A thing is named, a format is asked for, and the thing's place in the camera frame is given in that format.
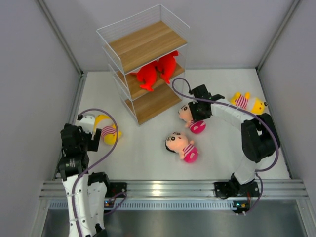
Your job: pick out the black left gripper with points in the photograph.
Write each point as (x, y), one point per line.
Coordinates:
(93, 144)

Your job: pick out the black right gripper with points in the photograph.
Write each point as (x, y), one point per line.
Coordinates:
(197, 117)

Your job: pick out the pink bald baby doll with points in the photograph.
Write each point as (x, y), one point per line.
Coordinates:
(196, 127)

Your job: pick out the pink black-haired boy doll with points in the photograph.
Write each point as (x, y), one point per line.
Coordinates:
(178, 142)

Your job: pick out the red shark plush toy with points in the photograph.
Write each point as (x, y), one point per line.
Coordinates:
(148, 75)

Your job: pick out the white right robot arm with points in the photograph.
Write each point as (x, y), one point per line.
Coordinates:
(258, 140)

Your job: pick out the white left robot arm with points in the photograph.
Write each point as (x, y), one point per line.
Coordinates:
(85, 192)

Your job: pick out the yellow bear plush left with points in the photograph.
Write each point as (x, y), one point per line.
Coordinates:
(108, 129)

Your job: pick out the yellow bear plush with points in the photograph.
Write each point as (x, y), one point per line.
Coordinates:
(249, 103)
(108, 129)

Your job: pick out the yellow bear plush right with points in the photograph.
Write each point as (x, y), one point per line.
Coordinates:
(249, 103)

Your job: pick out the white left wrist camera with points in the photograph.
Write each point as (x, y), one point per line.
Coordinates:
(86, 122)

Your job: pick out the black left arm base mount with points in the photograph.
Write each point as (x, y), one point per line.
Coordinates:
(114, 188)

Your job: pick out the white wire wooden shelf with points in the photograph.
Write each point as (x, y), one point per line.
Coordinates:
(136, 41)

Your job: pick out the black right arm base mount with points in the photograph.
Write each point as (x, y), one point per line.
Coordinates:
(229, 189)

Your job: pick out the slotted grey cable duct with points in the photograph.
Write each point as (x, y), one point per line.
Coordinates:
(133, 204)

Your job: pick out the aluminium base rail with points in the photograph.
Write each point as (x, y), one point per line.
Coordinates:
(204, 189)

